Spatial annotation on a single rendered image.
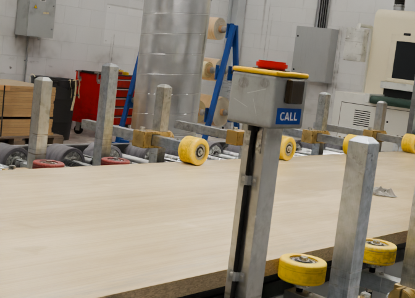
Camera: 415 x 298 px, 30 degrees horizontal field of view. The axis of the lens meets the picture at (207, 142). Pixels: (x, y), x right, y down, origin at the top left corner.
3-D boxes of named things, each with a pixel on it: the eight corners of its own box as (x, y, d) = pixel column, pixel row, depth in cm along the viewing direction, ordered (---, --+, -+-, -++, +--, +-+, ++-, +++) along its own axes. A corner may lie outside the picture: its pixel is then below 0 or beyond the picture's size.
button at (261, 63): (293, 76, 98) (294, 63, 97) (273, 75, 95) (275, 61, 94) (267, 73, 100) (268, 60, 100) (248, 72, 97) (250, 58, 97)
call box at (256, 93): (301, 134, 99) (309, 73, 98) (269, 135, 93) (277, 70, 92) (258, 126, 103) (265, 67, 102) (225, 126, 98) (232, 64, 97)
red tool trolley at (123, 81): (133, 136, 1012) (140, 75, 1003) (96, 139, 948) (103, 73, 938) (105, 131, 1037) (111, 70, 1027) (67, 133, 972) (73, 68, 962)
